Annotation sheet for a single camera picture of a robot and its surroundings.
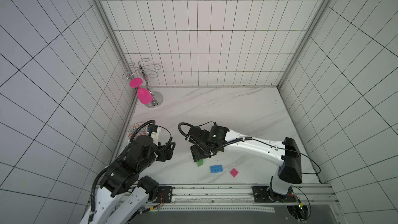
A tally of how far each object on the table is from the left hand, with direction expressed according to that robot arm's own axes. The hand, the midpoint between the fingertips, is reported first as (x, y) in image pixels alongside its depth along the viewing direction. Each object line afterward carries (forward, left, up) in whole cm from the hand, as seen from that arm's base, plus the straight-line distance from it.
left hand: (165, 147), depth 69 cm
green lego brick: (-1, -16, -17) cm, 23 cm away
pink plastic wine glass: (+34, +19, -3) cm, 39 cm away
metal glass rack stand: (+44, +16, -18) cm, 50 cm away
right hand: (+1, -14, -6) cm, 16 cm away
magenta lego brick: (-6, -34, -18) cm, 39 cm away
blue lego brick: (-4, -25, -17) cm, 30 cm away
